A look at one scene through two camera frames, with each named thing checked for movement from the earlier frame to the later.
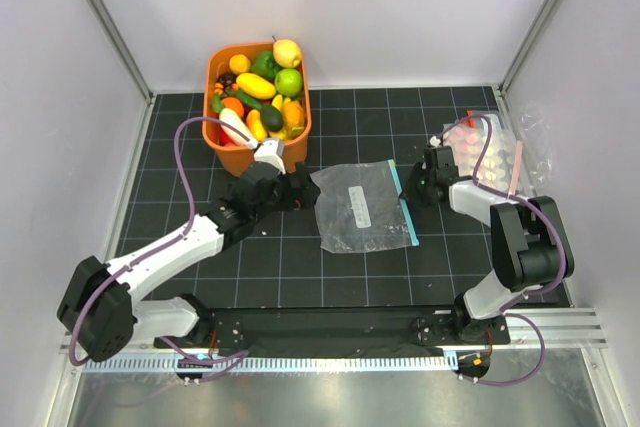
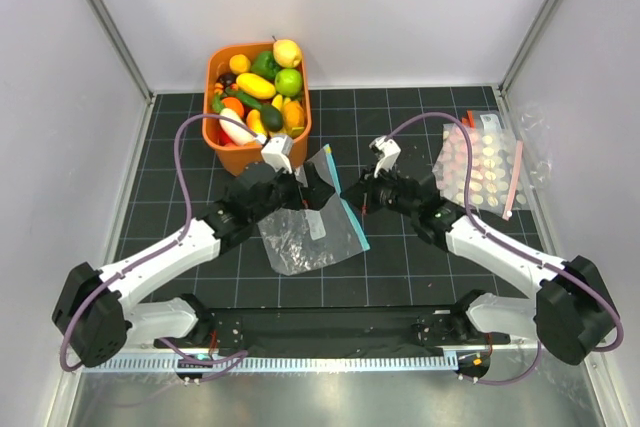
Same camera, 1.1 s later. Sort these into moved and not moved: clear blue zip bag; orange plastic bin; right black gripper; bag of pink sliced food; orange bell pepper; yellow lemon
Moved: right black gripper; clear blue zip bag
Not moved: bag of pink sliced food; yellow lemon; orange plastic bin; orange bell pepper
